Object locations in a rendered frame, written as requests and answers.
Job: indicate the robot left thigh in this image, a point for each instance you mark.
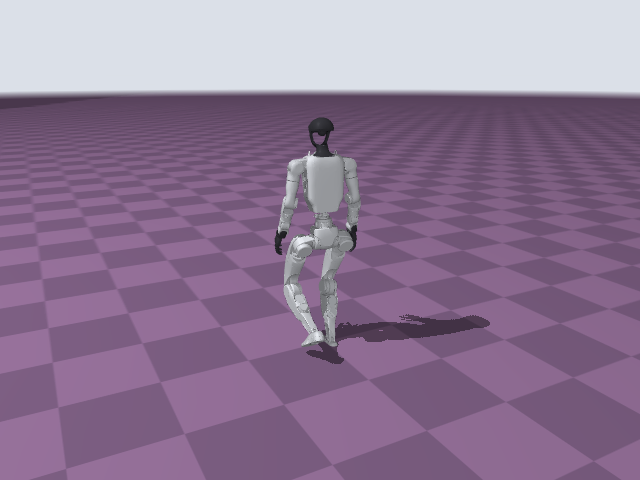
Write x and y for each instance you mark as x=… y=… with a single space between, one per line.
x=300 y=247

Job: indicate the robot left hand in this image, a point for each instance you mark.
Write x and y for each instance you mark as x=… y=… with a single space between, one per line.
x=278 y=240

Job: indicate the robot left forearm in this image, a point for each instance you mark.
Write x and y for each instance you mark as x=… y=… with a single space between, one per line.
x=285 y=219

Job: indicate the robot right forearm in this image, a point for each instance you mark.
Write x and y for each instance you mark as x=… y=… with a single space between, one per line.
x=352 y=216

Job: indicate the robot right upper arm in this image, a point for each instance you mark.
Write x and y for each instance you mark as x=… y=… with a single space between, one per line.
x=351 y=179

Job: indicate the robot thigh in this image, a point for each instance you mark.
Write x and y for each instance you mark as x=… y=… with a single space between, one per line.
x=300 y=247
x=332 y=260

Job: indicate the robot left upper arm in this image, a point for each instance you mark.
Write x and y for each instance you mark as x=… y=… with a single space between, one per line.
x=294 y=169

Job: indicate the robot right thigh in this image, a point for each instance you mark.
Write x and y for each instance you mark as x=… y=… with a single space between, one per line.
x=332 y=260

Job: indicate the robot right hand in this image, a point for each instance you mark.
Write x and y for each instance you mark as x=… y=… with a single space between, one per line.
x=353 y=235

